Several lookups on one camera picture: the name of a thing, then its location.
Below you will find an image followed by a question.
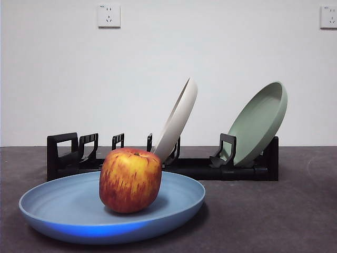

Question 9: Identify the red yellow apple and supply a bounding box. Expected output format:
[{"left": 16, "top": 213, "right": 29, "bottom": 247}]
[{"left": 98, "top": 147, "right": 162, "bottom": 214}]

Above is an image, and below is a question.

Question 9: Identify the blue plate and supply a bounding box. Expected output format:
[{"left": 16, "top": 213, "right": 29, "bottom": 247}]
[{"left": 18, "top": 171, "right": 206, "bottom": 245}]

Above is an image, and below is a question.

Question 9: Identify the beige plate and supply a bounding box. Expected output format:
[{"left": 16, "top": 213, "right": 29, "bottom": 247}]
[{"left": 151, "top": 77, "right": 199, "bottom": 164}]

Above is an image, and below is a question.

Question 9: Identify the black plate rack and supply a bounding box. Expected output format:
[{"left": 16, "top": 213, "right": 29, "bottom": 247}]
[{"left": 46, "top": 132, "right": 279, "bottom": 182}]

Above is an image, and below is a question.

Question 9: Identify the green plate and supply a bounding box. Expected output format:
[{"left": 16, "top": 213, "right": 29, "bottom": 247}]
[{"left": 226, "top": 81, "right": 288, "bottom": 168}]

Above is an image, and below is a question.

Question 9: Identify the white wall socket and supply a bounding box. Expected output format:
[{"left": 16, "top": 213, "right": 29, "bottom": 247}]
[
  {"left": 97, "top": 4, "right": 122, "bottom": 29},
  {"left": 320, "top": 5, "right": 337, "bottom": 30}
]

